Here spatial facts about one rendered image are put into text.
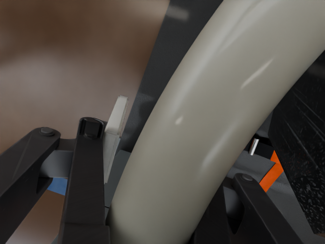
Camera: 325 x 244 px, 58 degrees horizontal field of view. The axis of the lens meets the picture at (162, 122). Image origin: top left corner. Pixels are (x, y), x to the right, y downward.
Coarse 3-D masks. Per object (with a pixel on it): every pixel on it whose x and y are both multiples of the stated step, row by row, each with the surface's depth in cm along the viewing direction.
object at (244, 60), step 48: (240, 0) 7; (288, 0) 7; (192, 48) 8; (240, 48) 7; (288, 48) 7; (192, 96) 8; (240, 96) 7; (144, 144) 9; (192, 144) 8; (240, 144) 8; (144, 192) 8; (192, 192) 8; (144, 240) 9
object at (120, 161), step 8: (120, 152) 126; (128, 152) 128; (120, 160) 120; (112, 168) 113; (120, 168) 115; (112, 176) 109; (120, 176) 110; (104, 184) 103; (112, 184) 104; (104, 192) 99; (112, 192) 100; (104, 200) 95; (56, 240) 76
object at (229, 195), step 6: (228, 180) 15; (228, 186) 14; (228, 192) 14; (234, 192) 14; (228, 198) 14; (234, 198) 14; (228, 204) 14; (234, 204) 14; (240, 204) 14; (228, 210) 14; (234, 210) 14; (240, 210) 14; (228, 216) 14; (234, 216) 14; (240, 216) 14
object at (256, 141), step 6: (252, 138) 116; (258, 138) 114; (264, 138) 116; (252, 144) 115; (258, 144) 114; (264, 144) 113; (246, 150) 118; (252, 150) 115; (258, 150) 115; (264, 150) 114; (270, 150) 113; (264, 156) 114; (270, 156) 113; (276, 156) 112; (276, 162) 113
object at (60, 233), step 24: (96, 120) 14; (96, 144) 13; (72, 168) 11; (96, 168) 11; (72, 192) 10; (96, 192) 10; (72, 216) 8; (96, 216) 9; (72, 240) 7; (96, 240) 7
